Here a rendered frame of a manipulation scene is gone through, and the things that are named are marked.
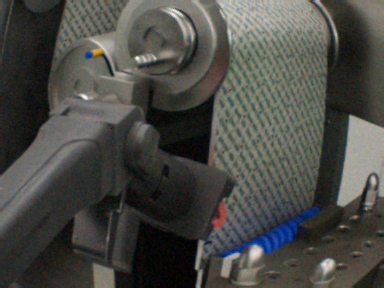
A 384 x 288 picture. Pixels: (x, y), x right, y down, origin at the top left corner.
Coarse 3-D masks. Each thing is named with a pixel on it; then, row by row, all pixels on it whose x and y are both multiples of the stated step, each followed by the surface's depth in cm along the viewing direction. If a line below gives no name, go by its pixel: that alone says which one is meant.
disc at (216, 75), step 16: (208, 0) 88; (128, 16) 95; (224, 16) 87; (224, 32) 88; (224, 48) 88; (224, 64) 88; (208, 80) 90; (160, 96) 94; (176, 96) 92; (192, 96) 91; (208, 96) 90
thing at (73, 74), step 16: (112, 32) 104; (80, 48) 101; (96, 48) 98; (112, 48) 98; (64, 64) 103; (80, 64) 101; (96, 64) 99; (112, 64) 97; (64, 80) 103; (80, 80) 101; (96, 80) 100; (64, 96) 103
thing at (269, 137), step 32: (224, 96) 91; (256, 96) 95; (288, 96) 101; (320, 96) 108; (224, 128) 92; (256, 128) 97; (288, 128) 102; (320, 128) 109; (224, 160) 93; (256, 160) 98; (288, 160) 104; (256, 192) 100; (288, 192) 106; (224, 224) 97; (256, 224) 102
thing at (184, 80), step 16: (144, 0) 92; (160, 0) 91; (176, 0) 90; (192, 0) 89; (192, 16) 89; (208, 16) 88; (128, 32) 94; (208, 32) 88; (208, 48) 89; (128, 64) 95; (192, 64) 90; (208, 64) 89; (160, 80) 93; (176, 80) 92; (192, 80) 91
